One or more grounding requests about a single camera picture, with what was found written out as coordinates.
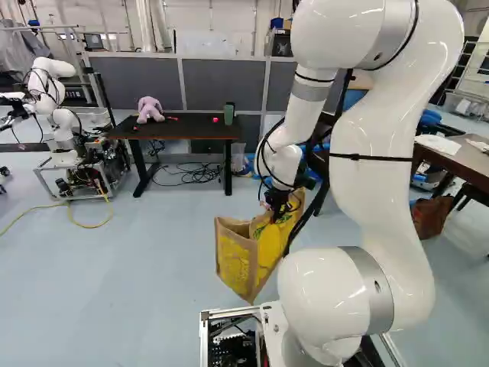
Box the grey office partition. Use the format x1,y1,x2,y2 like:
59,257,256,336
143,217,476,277
82,50,347,154

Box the purple plush toy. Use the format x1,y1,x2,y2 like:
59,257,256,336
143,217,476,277
136,96,167,125

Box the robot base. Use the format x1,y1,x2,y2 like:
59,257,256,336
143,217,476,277
199,300,404,367

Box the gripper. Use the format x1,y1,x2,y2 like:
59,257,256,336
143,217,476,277
264,185,294,225

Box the brown and yellow tote bag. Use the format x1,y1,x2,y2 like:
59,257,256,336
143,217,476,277
214,186,306,306

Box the yellow floor cable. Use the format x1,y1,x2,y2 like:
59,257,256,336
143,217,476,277
0,182,115,237

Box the brown paper bag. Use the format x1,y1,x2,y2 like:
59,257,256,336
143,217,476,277
413,195,454,241

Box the black floor cables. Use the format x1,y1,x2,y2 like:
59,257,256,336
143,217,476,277
146,139,225,185

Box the dark brown wooden table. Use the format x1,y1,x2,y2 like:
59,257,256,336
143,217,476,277
410,133,489,213

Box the white robot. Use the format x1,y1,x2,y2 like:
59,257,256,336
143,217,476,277
0,57,132,203

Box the black standing desk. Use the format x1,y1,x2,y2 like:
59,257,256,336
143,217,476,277
106,112,243,199

